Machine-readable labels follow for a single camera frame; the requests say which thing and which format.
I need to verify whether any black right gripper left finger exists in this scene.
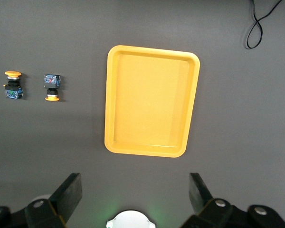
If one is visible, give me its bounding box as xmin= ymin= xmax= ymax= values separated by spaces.
xmin=25 ymin=173 xmax=83 ymax=228

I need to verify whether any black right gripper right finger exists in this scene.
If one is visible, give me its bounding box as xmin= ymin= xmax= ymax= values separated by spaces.
xmin=182 ymin=172 xmax=243 ymax=228

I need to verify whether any yellow push button green block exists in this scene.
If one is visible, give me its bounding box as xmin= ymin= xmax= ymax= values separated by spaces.
xmin=2 ymin=70 xmax=24 ymax=100

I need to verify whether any yellow push button red block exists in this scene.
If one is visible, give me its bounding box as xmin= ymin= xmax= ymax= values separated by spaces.
xmin=43 ymin=74 xmax=62 ymax=102

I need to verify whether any dark grey table mat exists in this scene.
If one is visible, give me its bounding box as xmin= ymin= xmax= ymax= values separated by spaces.
xmin=0 ymin=0 xmax=285 ymax=228

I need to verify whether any yellow plastic tray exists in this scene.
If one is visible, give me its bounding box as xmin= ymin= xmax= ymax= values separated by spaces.
xmin=104 ymin=45 xmax=201 ymax=158

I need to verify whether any thin black loose cable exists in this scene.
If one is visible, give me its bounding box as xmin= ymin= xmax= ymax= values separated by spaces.
xmin=246 ymin=0 xmax=285 ymax=50

